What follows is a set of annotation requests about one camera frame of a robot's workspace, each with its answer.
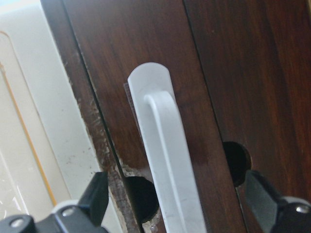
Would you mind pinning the dark wooden drawer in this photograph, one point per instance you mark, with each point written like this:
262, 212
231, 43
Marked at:
116, 36

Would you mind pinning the dark wooden drawer cabinet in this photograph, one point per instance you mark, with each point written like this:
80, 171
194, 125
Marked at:
255, 56

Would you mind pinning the cream plastic storage box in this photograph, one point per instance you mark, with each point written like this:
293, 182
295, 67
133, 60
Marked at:
46, 156

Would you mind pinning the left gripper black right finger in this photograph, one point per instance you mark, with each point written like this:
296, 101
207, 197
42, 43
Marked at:
263, 199

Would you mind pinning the white drawer handle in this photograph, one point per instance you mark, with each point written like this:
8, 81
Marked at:
166, 148

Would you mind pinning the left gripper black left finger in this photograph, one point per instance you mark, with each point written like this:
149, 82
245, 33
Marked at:
95, 198

